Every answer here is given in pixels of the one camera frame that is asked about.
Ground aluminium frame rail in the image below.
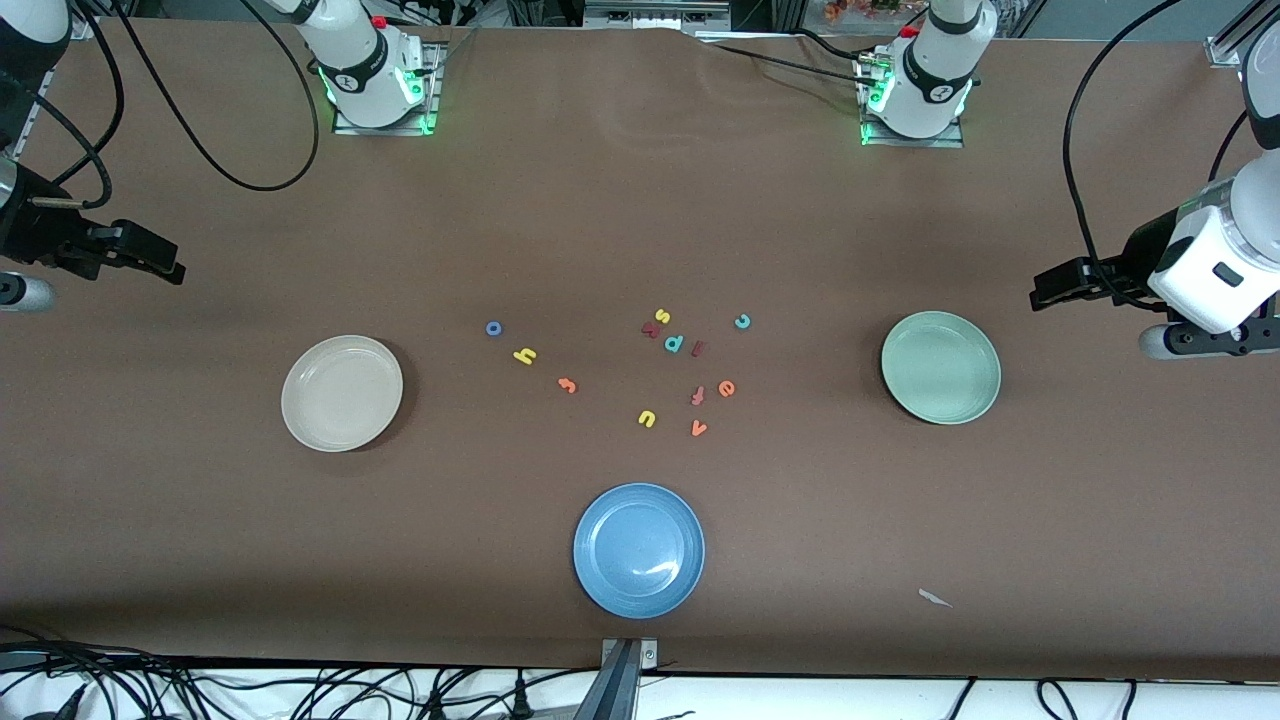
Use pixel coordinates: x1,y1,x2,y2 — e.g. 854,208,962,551
1205,0,1280,66
5,15,101,161

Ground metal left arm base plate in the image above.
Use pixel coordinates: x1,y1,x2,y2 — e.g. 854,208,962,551
860,115,966,149

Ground beige plate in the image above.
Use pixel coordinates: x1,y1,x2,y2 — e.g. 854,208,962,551
281,335,404,453

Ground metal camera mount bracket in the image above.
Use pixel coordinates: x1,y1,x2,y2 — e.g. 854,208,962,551
575,638,661,720

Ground orange dried flowers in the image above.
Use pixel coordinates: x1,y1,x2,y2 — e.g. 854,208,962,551
825,0,906,23

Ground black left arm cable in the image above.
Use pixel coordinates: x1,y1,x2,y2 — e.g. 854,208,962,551
1208,108,1253,183

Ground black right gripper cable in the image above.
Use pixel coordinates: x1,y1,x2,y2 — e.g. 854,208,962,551
0,80,113,208

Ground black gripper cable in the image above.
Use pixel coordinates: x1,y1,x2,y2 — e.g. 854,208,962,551
1062,0,1191,311
0,80,113,208

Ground black base power cable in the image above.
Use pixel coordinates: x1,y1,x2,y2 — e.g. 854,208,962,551
700,28,886,89

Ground green plate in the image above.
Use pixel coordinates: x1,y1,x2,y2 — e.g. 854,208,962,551
881,311,1002,426

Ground grey equipment rack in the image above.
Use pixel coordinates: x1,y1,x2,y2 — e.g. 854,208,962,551
583,0,731,29

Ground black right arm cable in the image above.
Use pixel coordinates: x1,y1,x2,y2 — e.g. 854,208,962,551
100,0,323,193

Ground brown table cover sheet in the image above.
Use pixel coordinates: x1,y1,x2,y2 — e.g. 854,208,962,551
0,18,1280,681

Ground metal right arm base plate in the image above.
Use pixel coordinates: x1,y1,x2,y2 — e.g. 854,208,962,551
333,40,442,136

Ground blue plate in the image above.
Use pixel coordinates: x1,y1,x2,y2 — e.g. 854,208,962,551
573,483,706,620

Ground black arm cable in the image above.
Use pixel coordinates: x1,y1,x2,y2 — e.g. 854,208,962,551
1208,108,1253,183
100,0,323,193

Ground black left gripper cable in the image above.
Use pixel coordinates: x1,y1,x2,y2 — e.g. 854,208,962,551
1062,0,1191,311

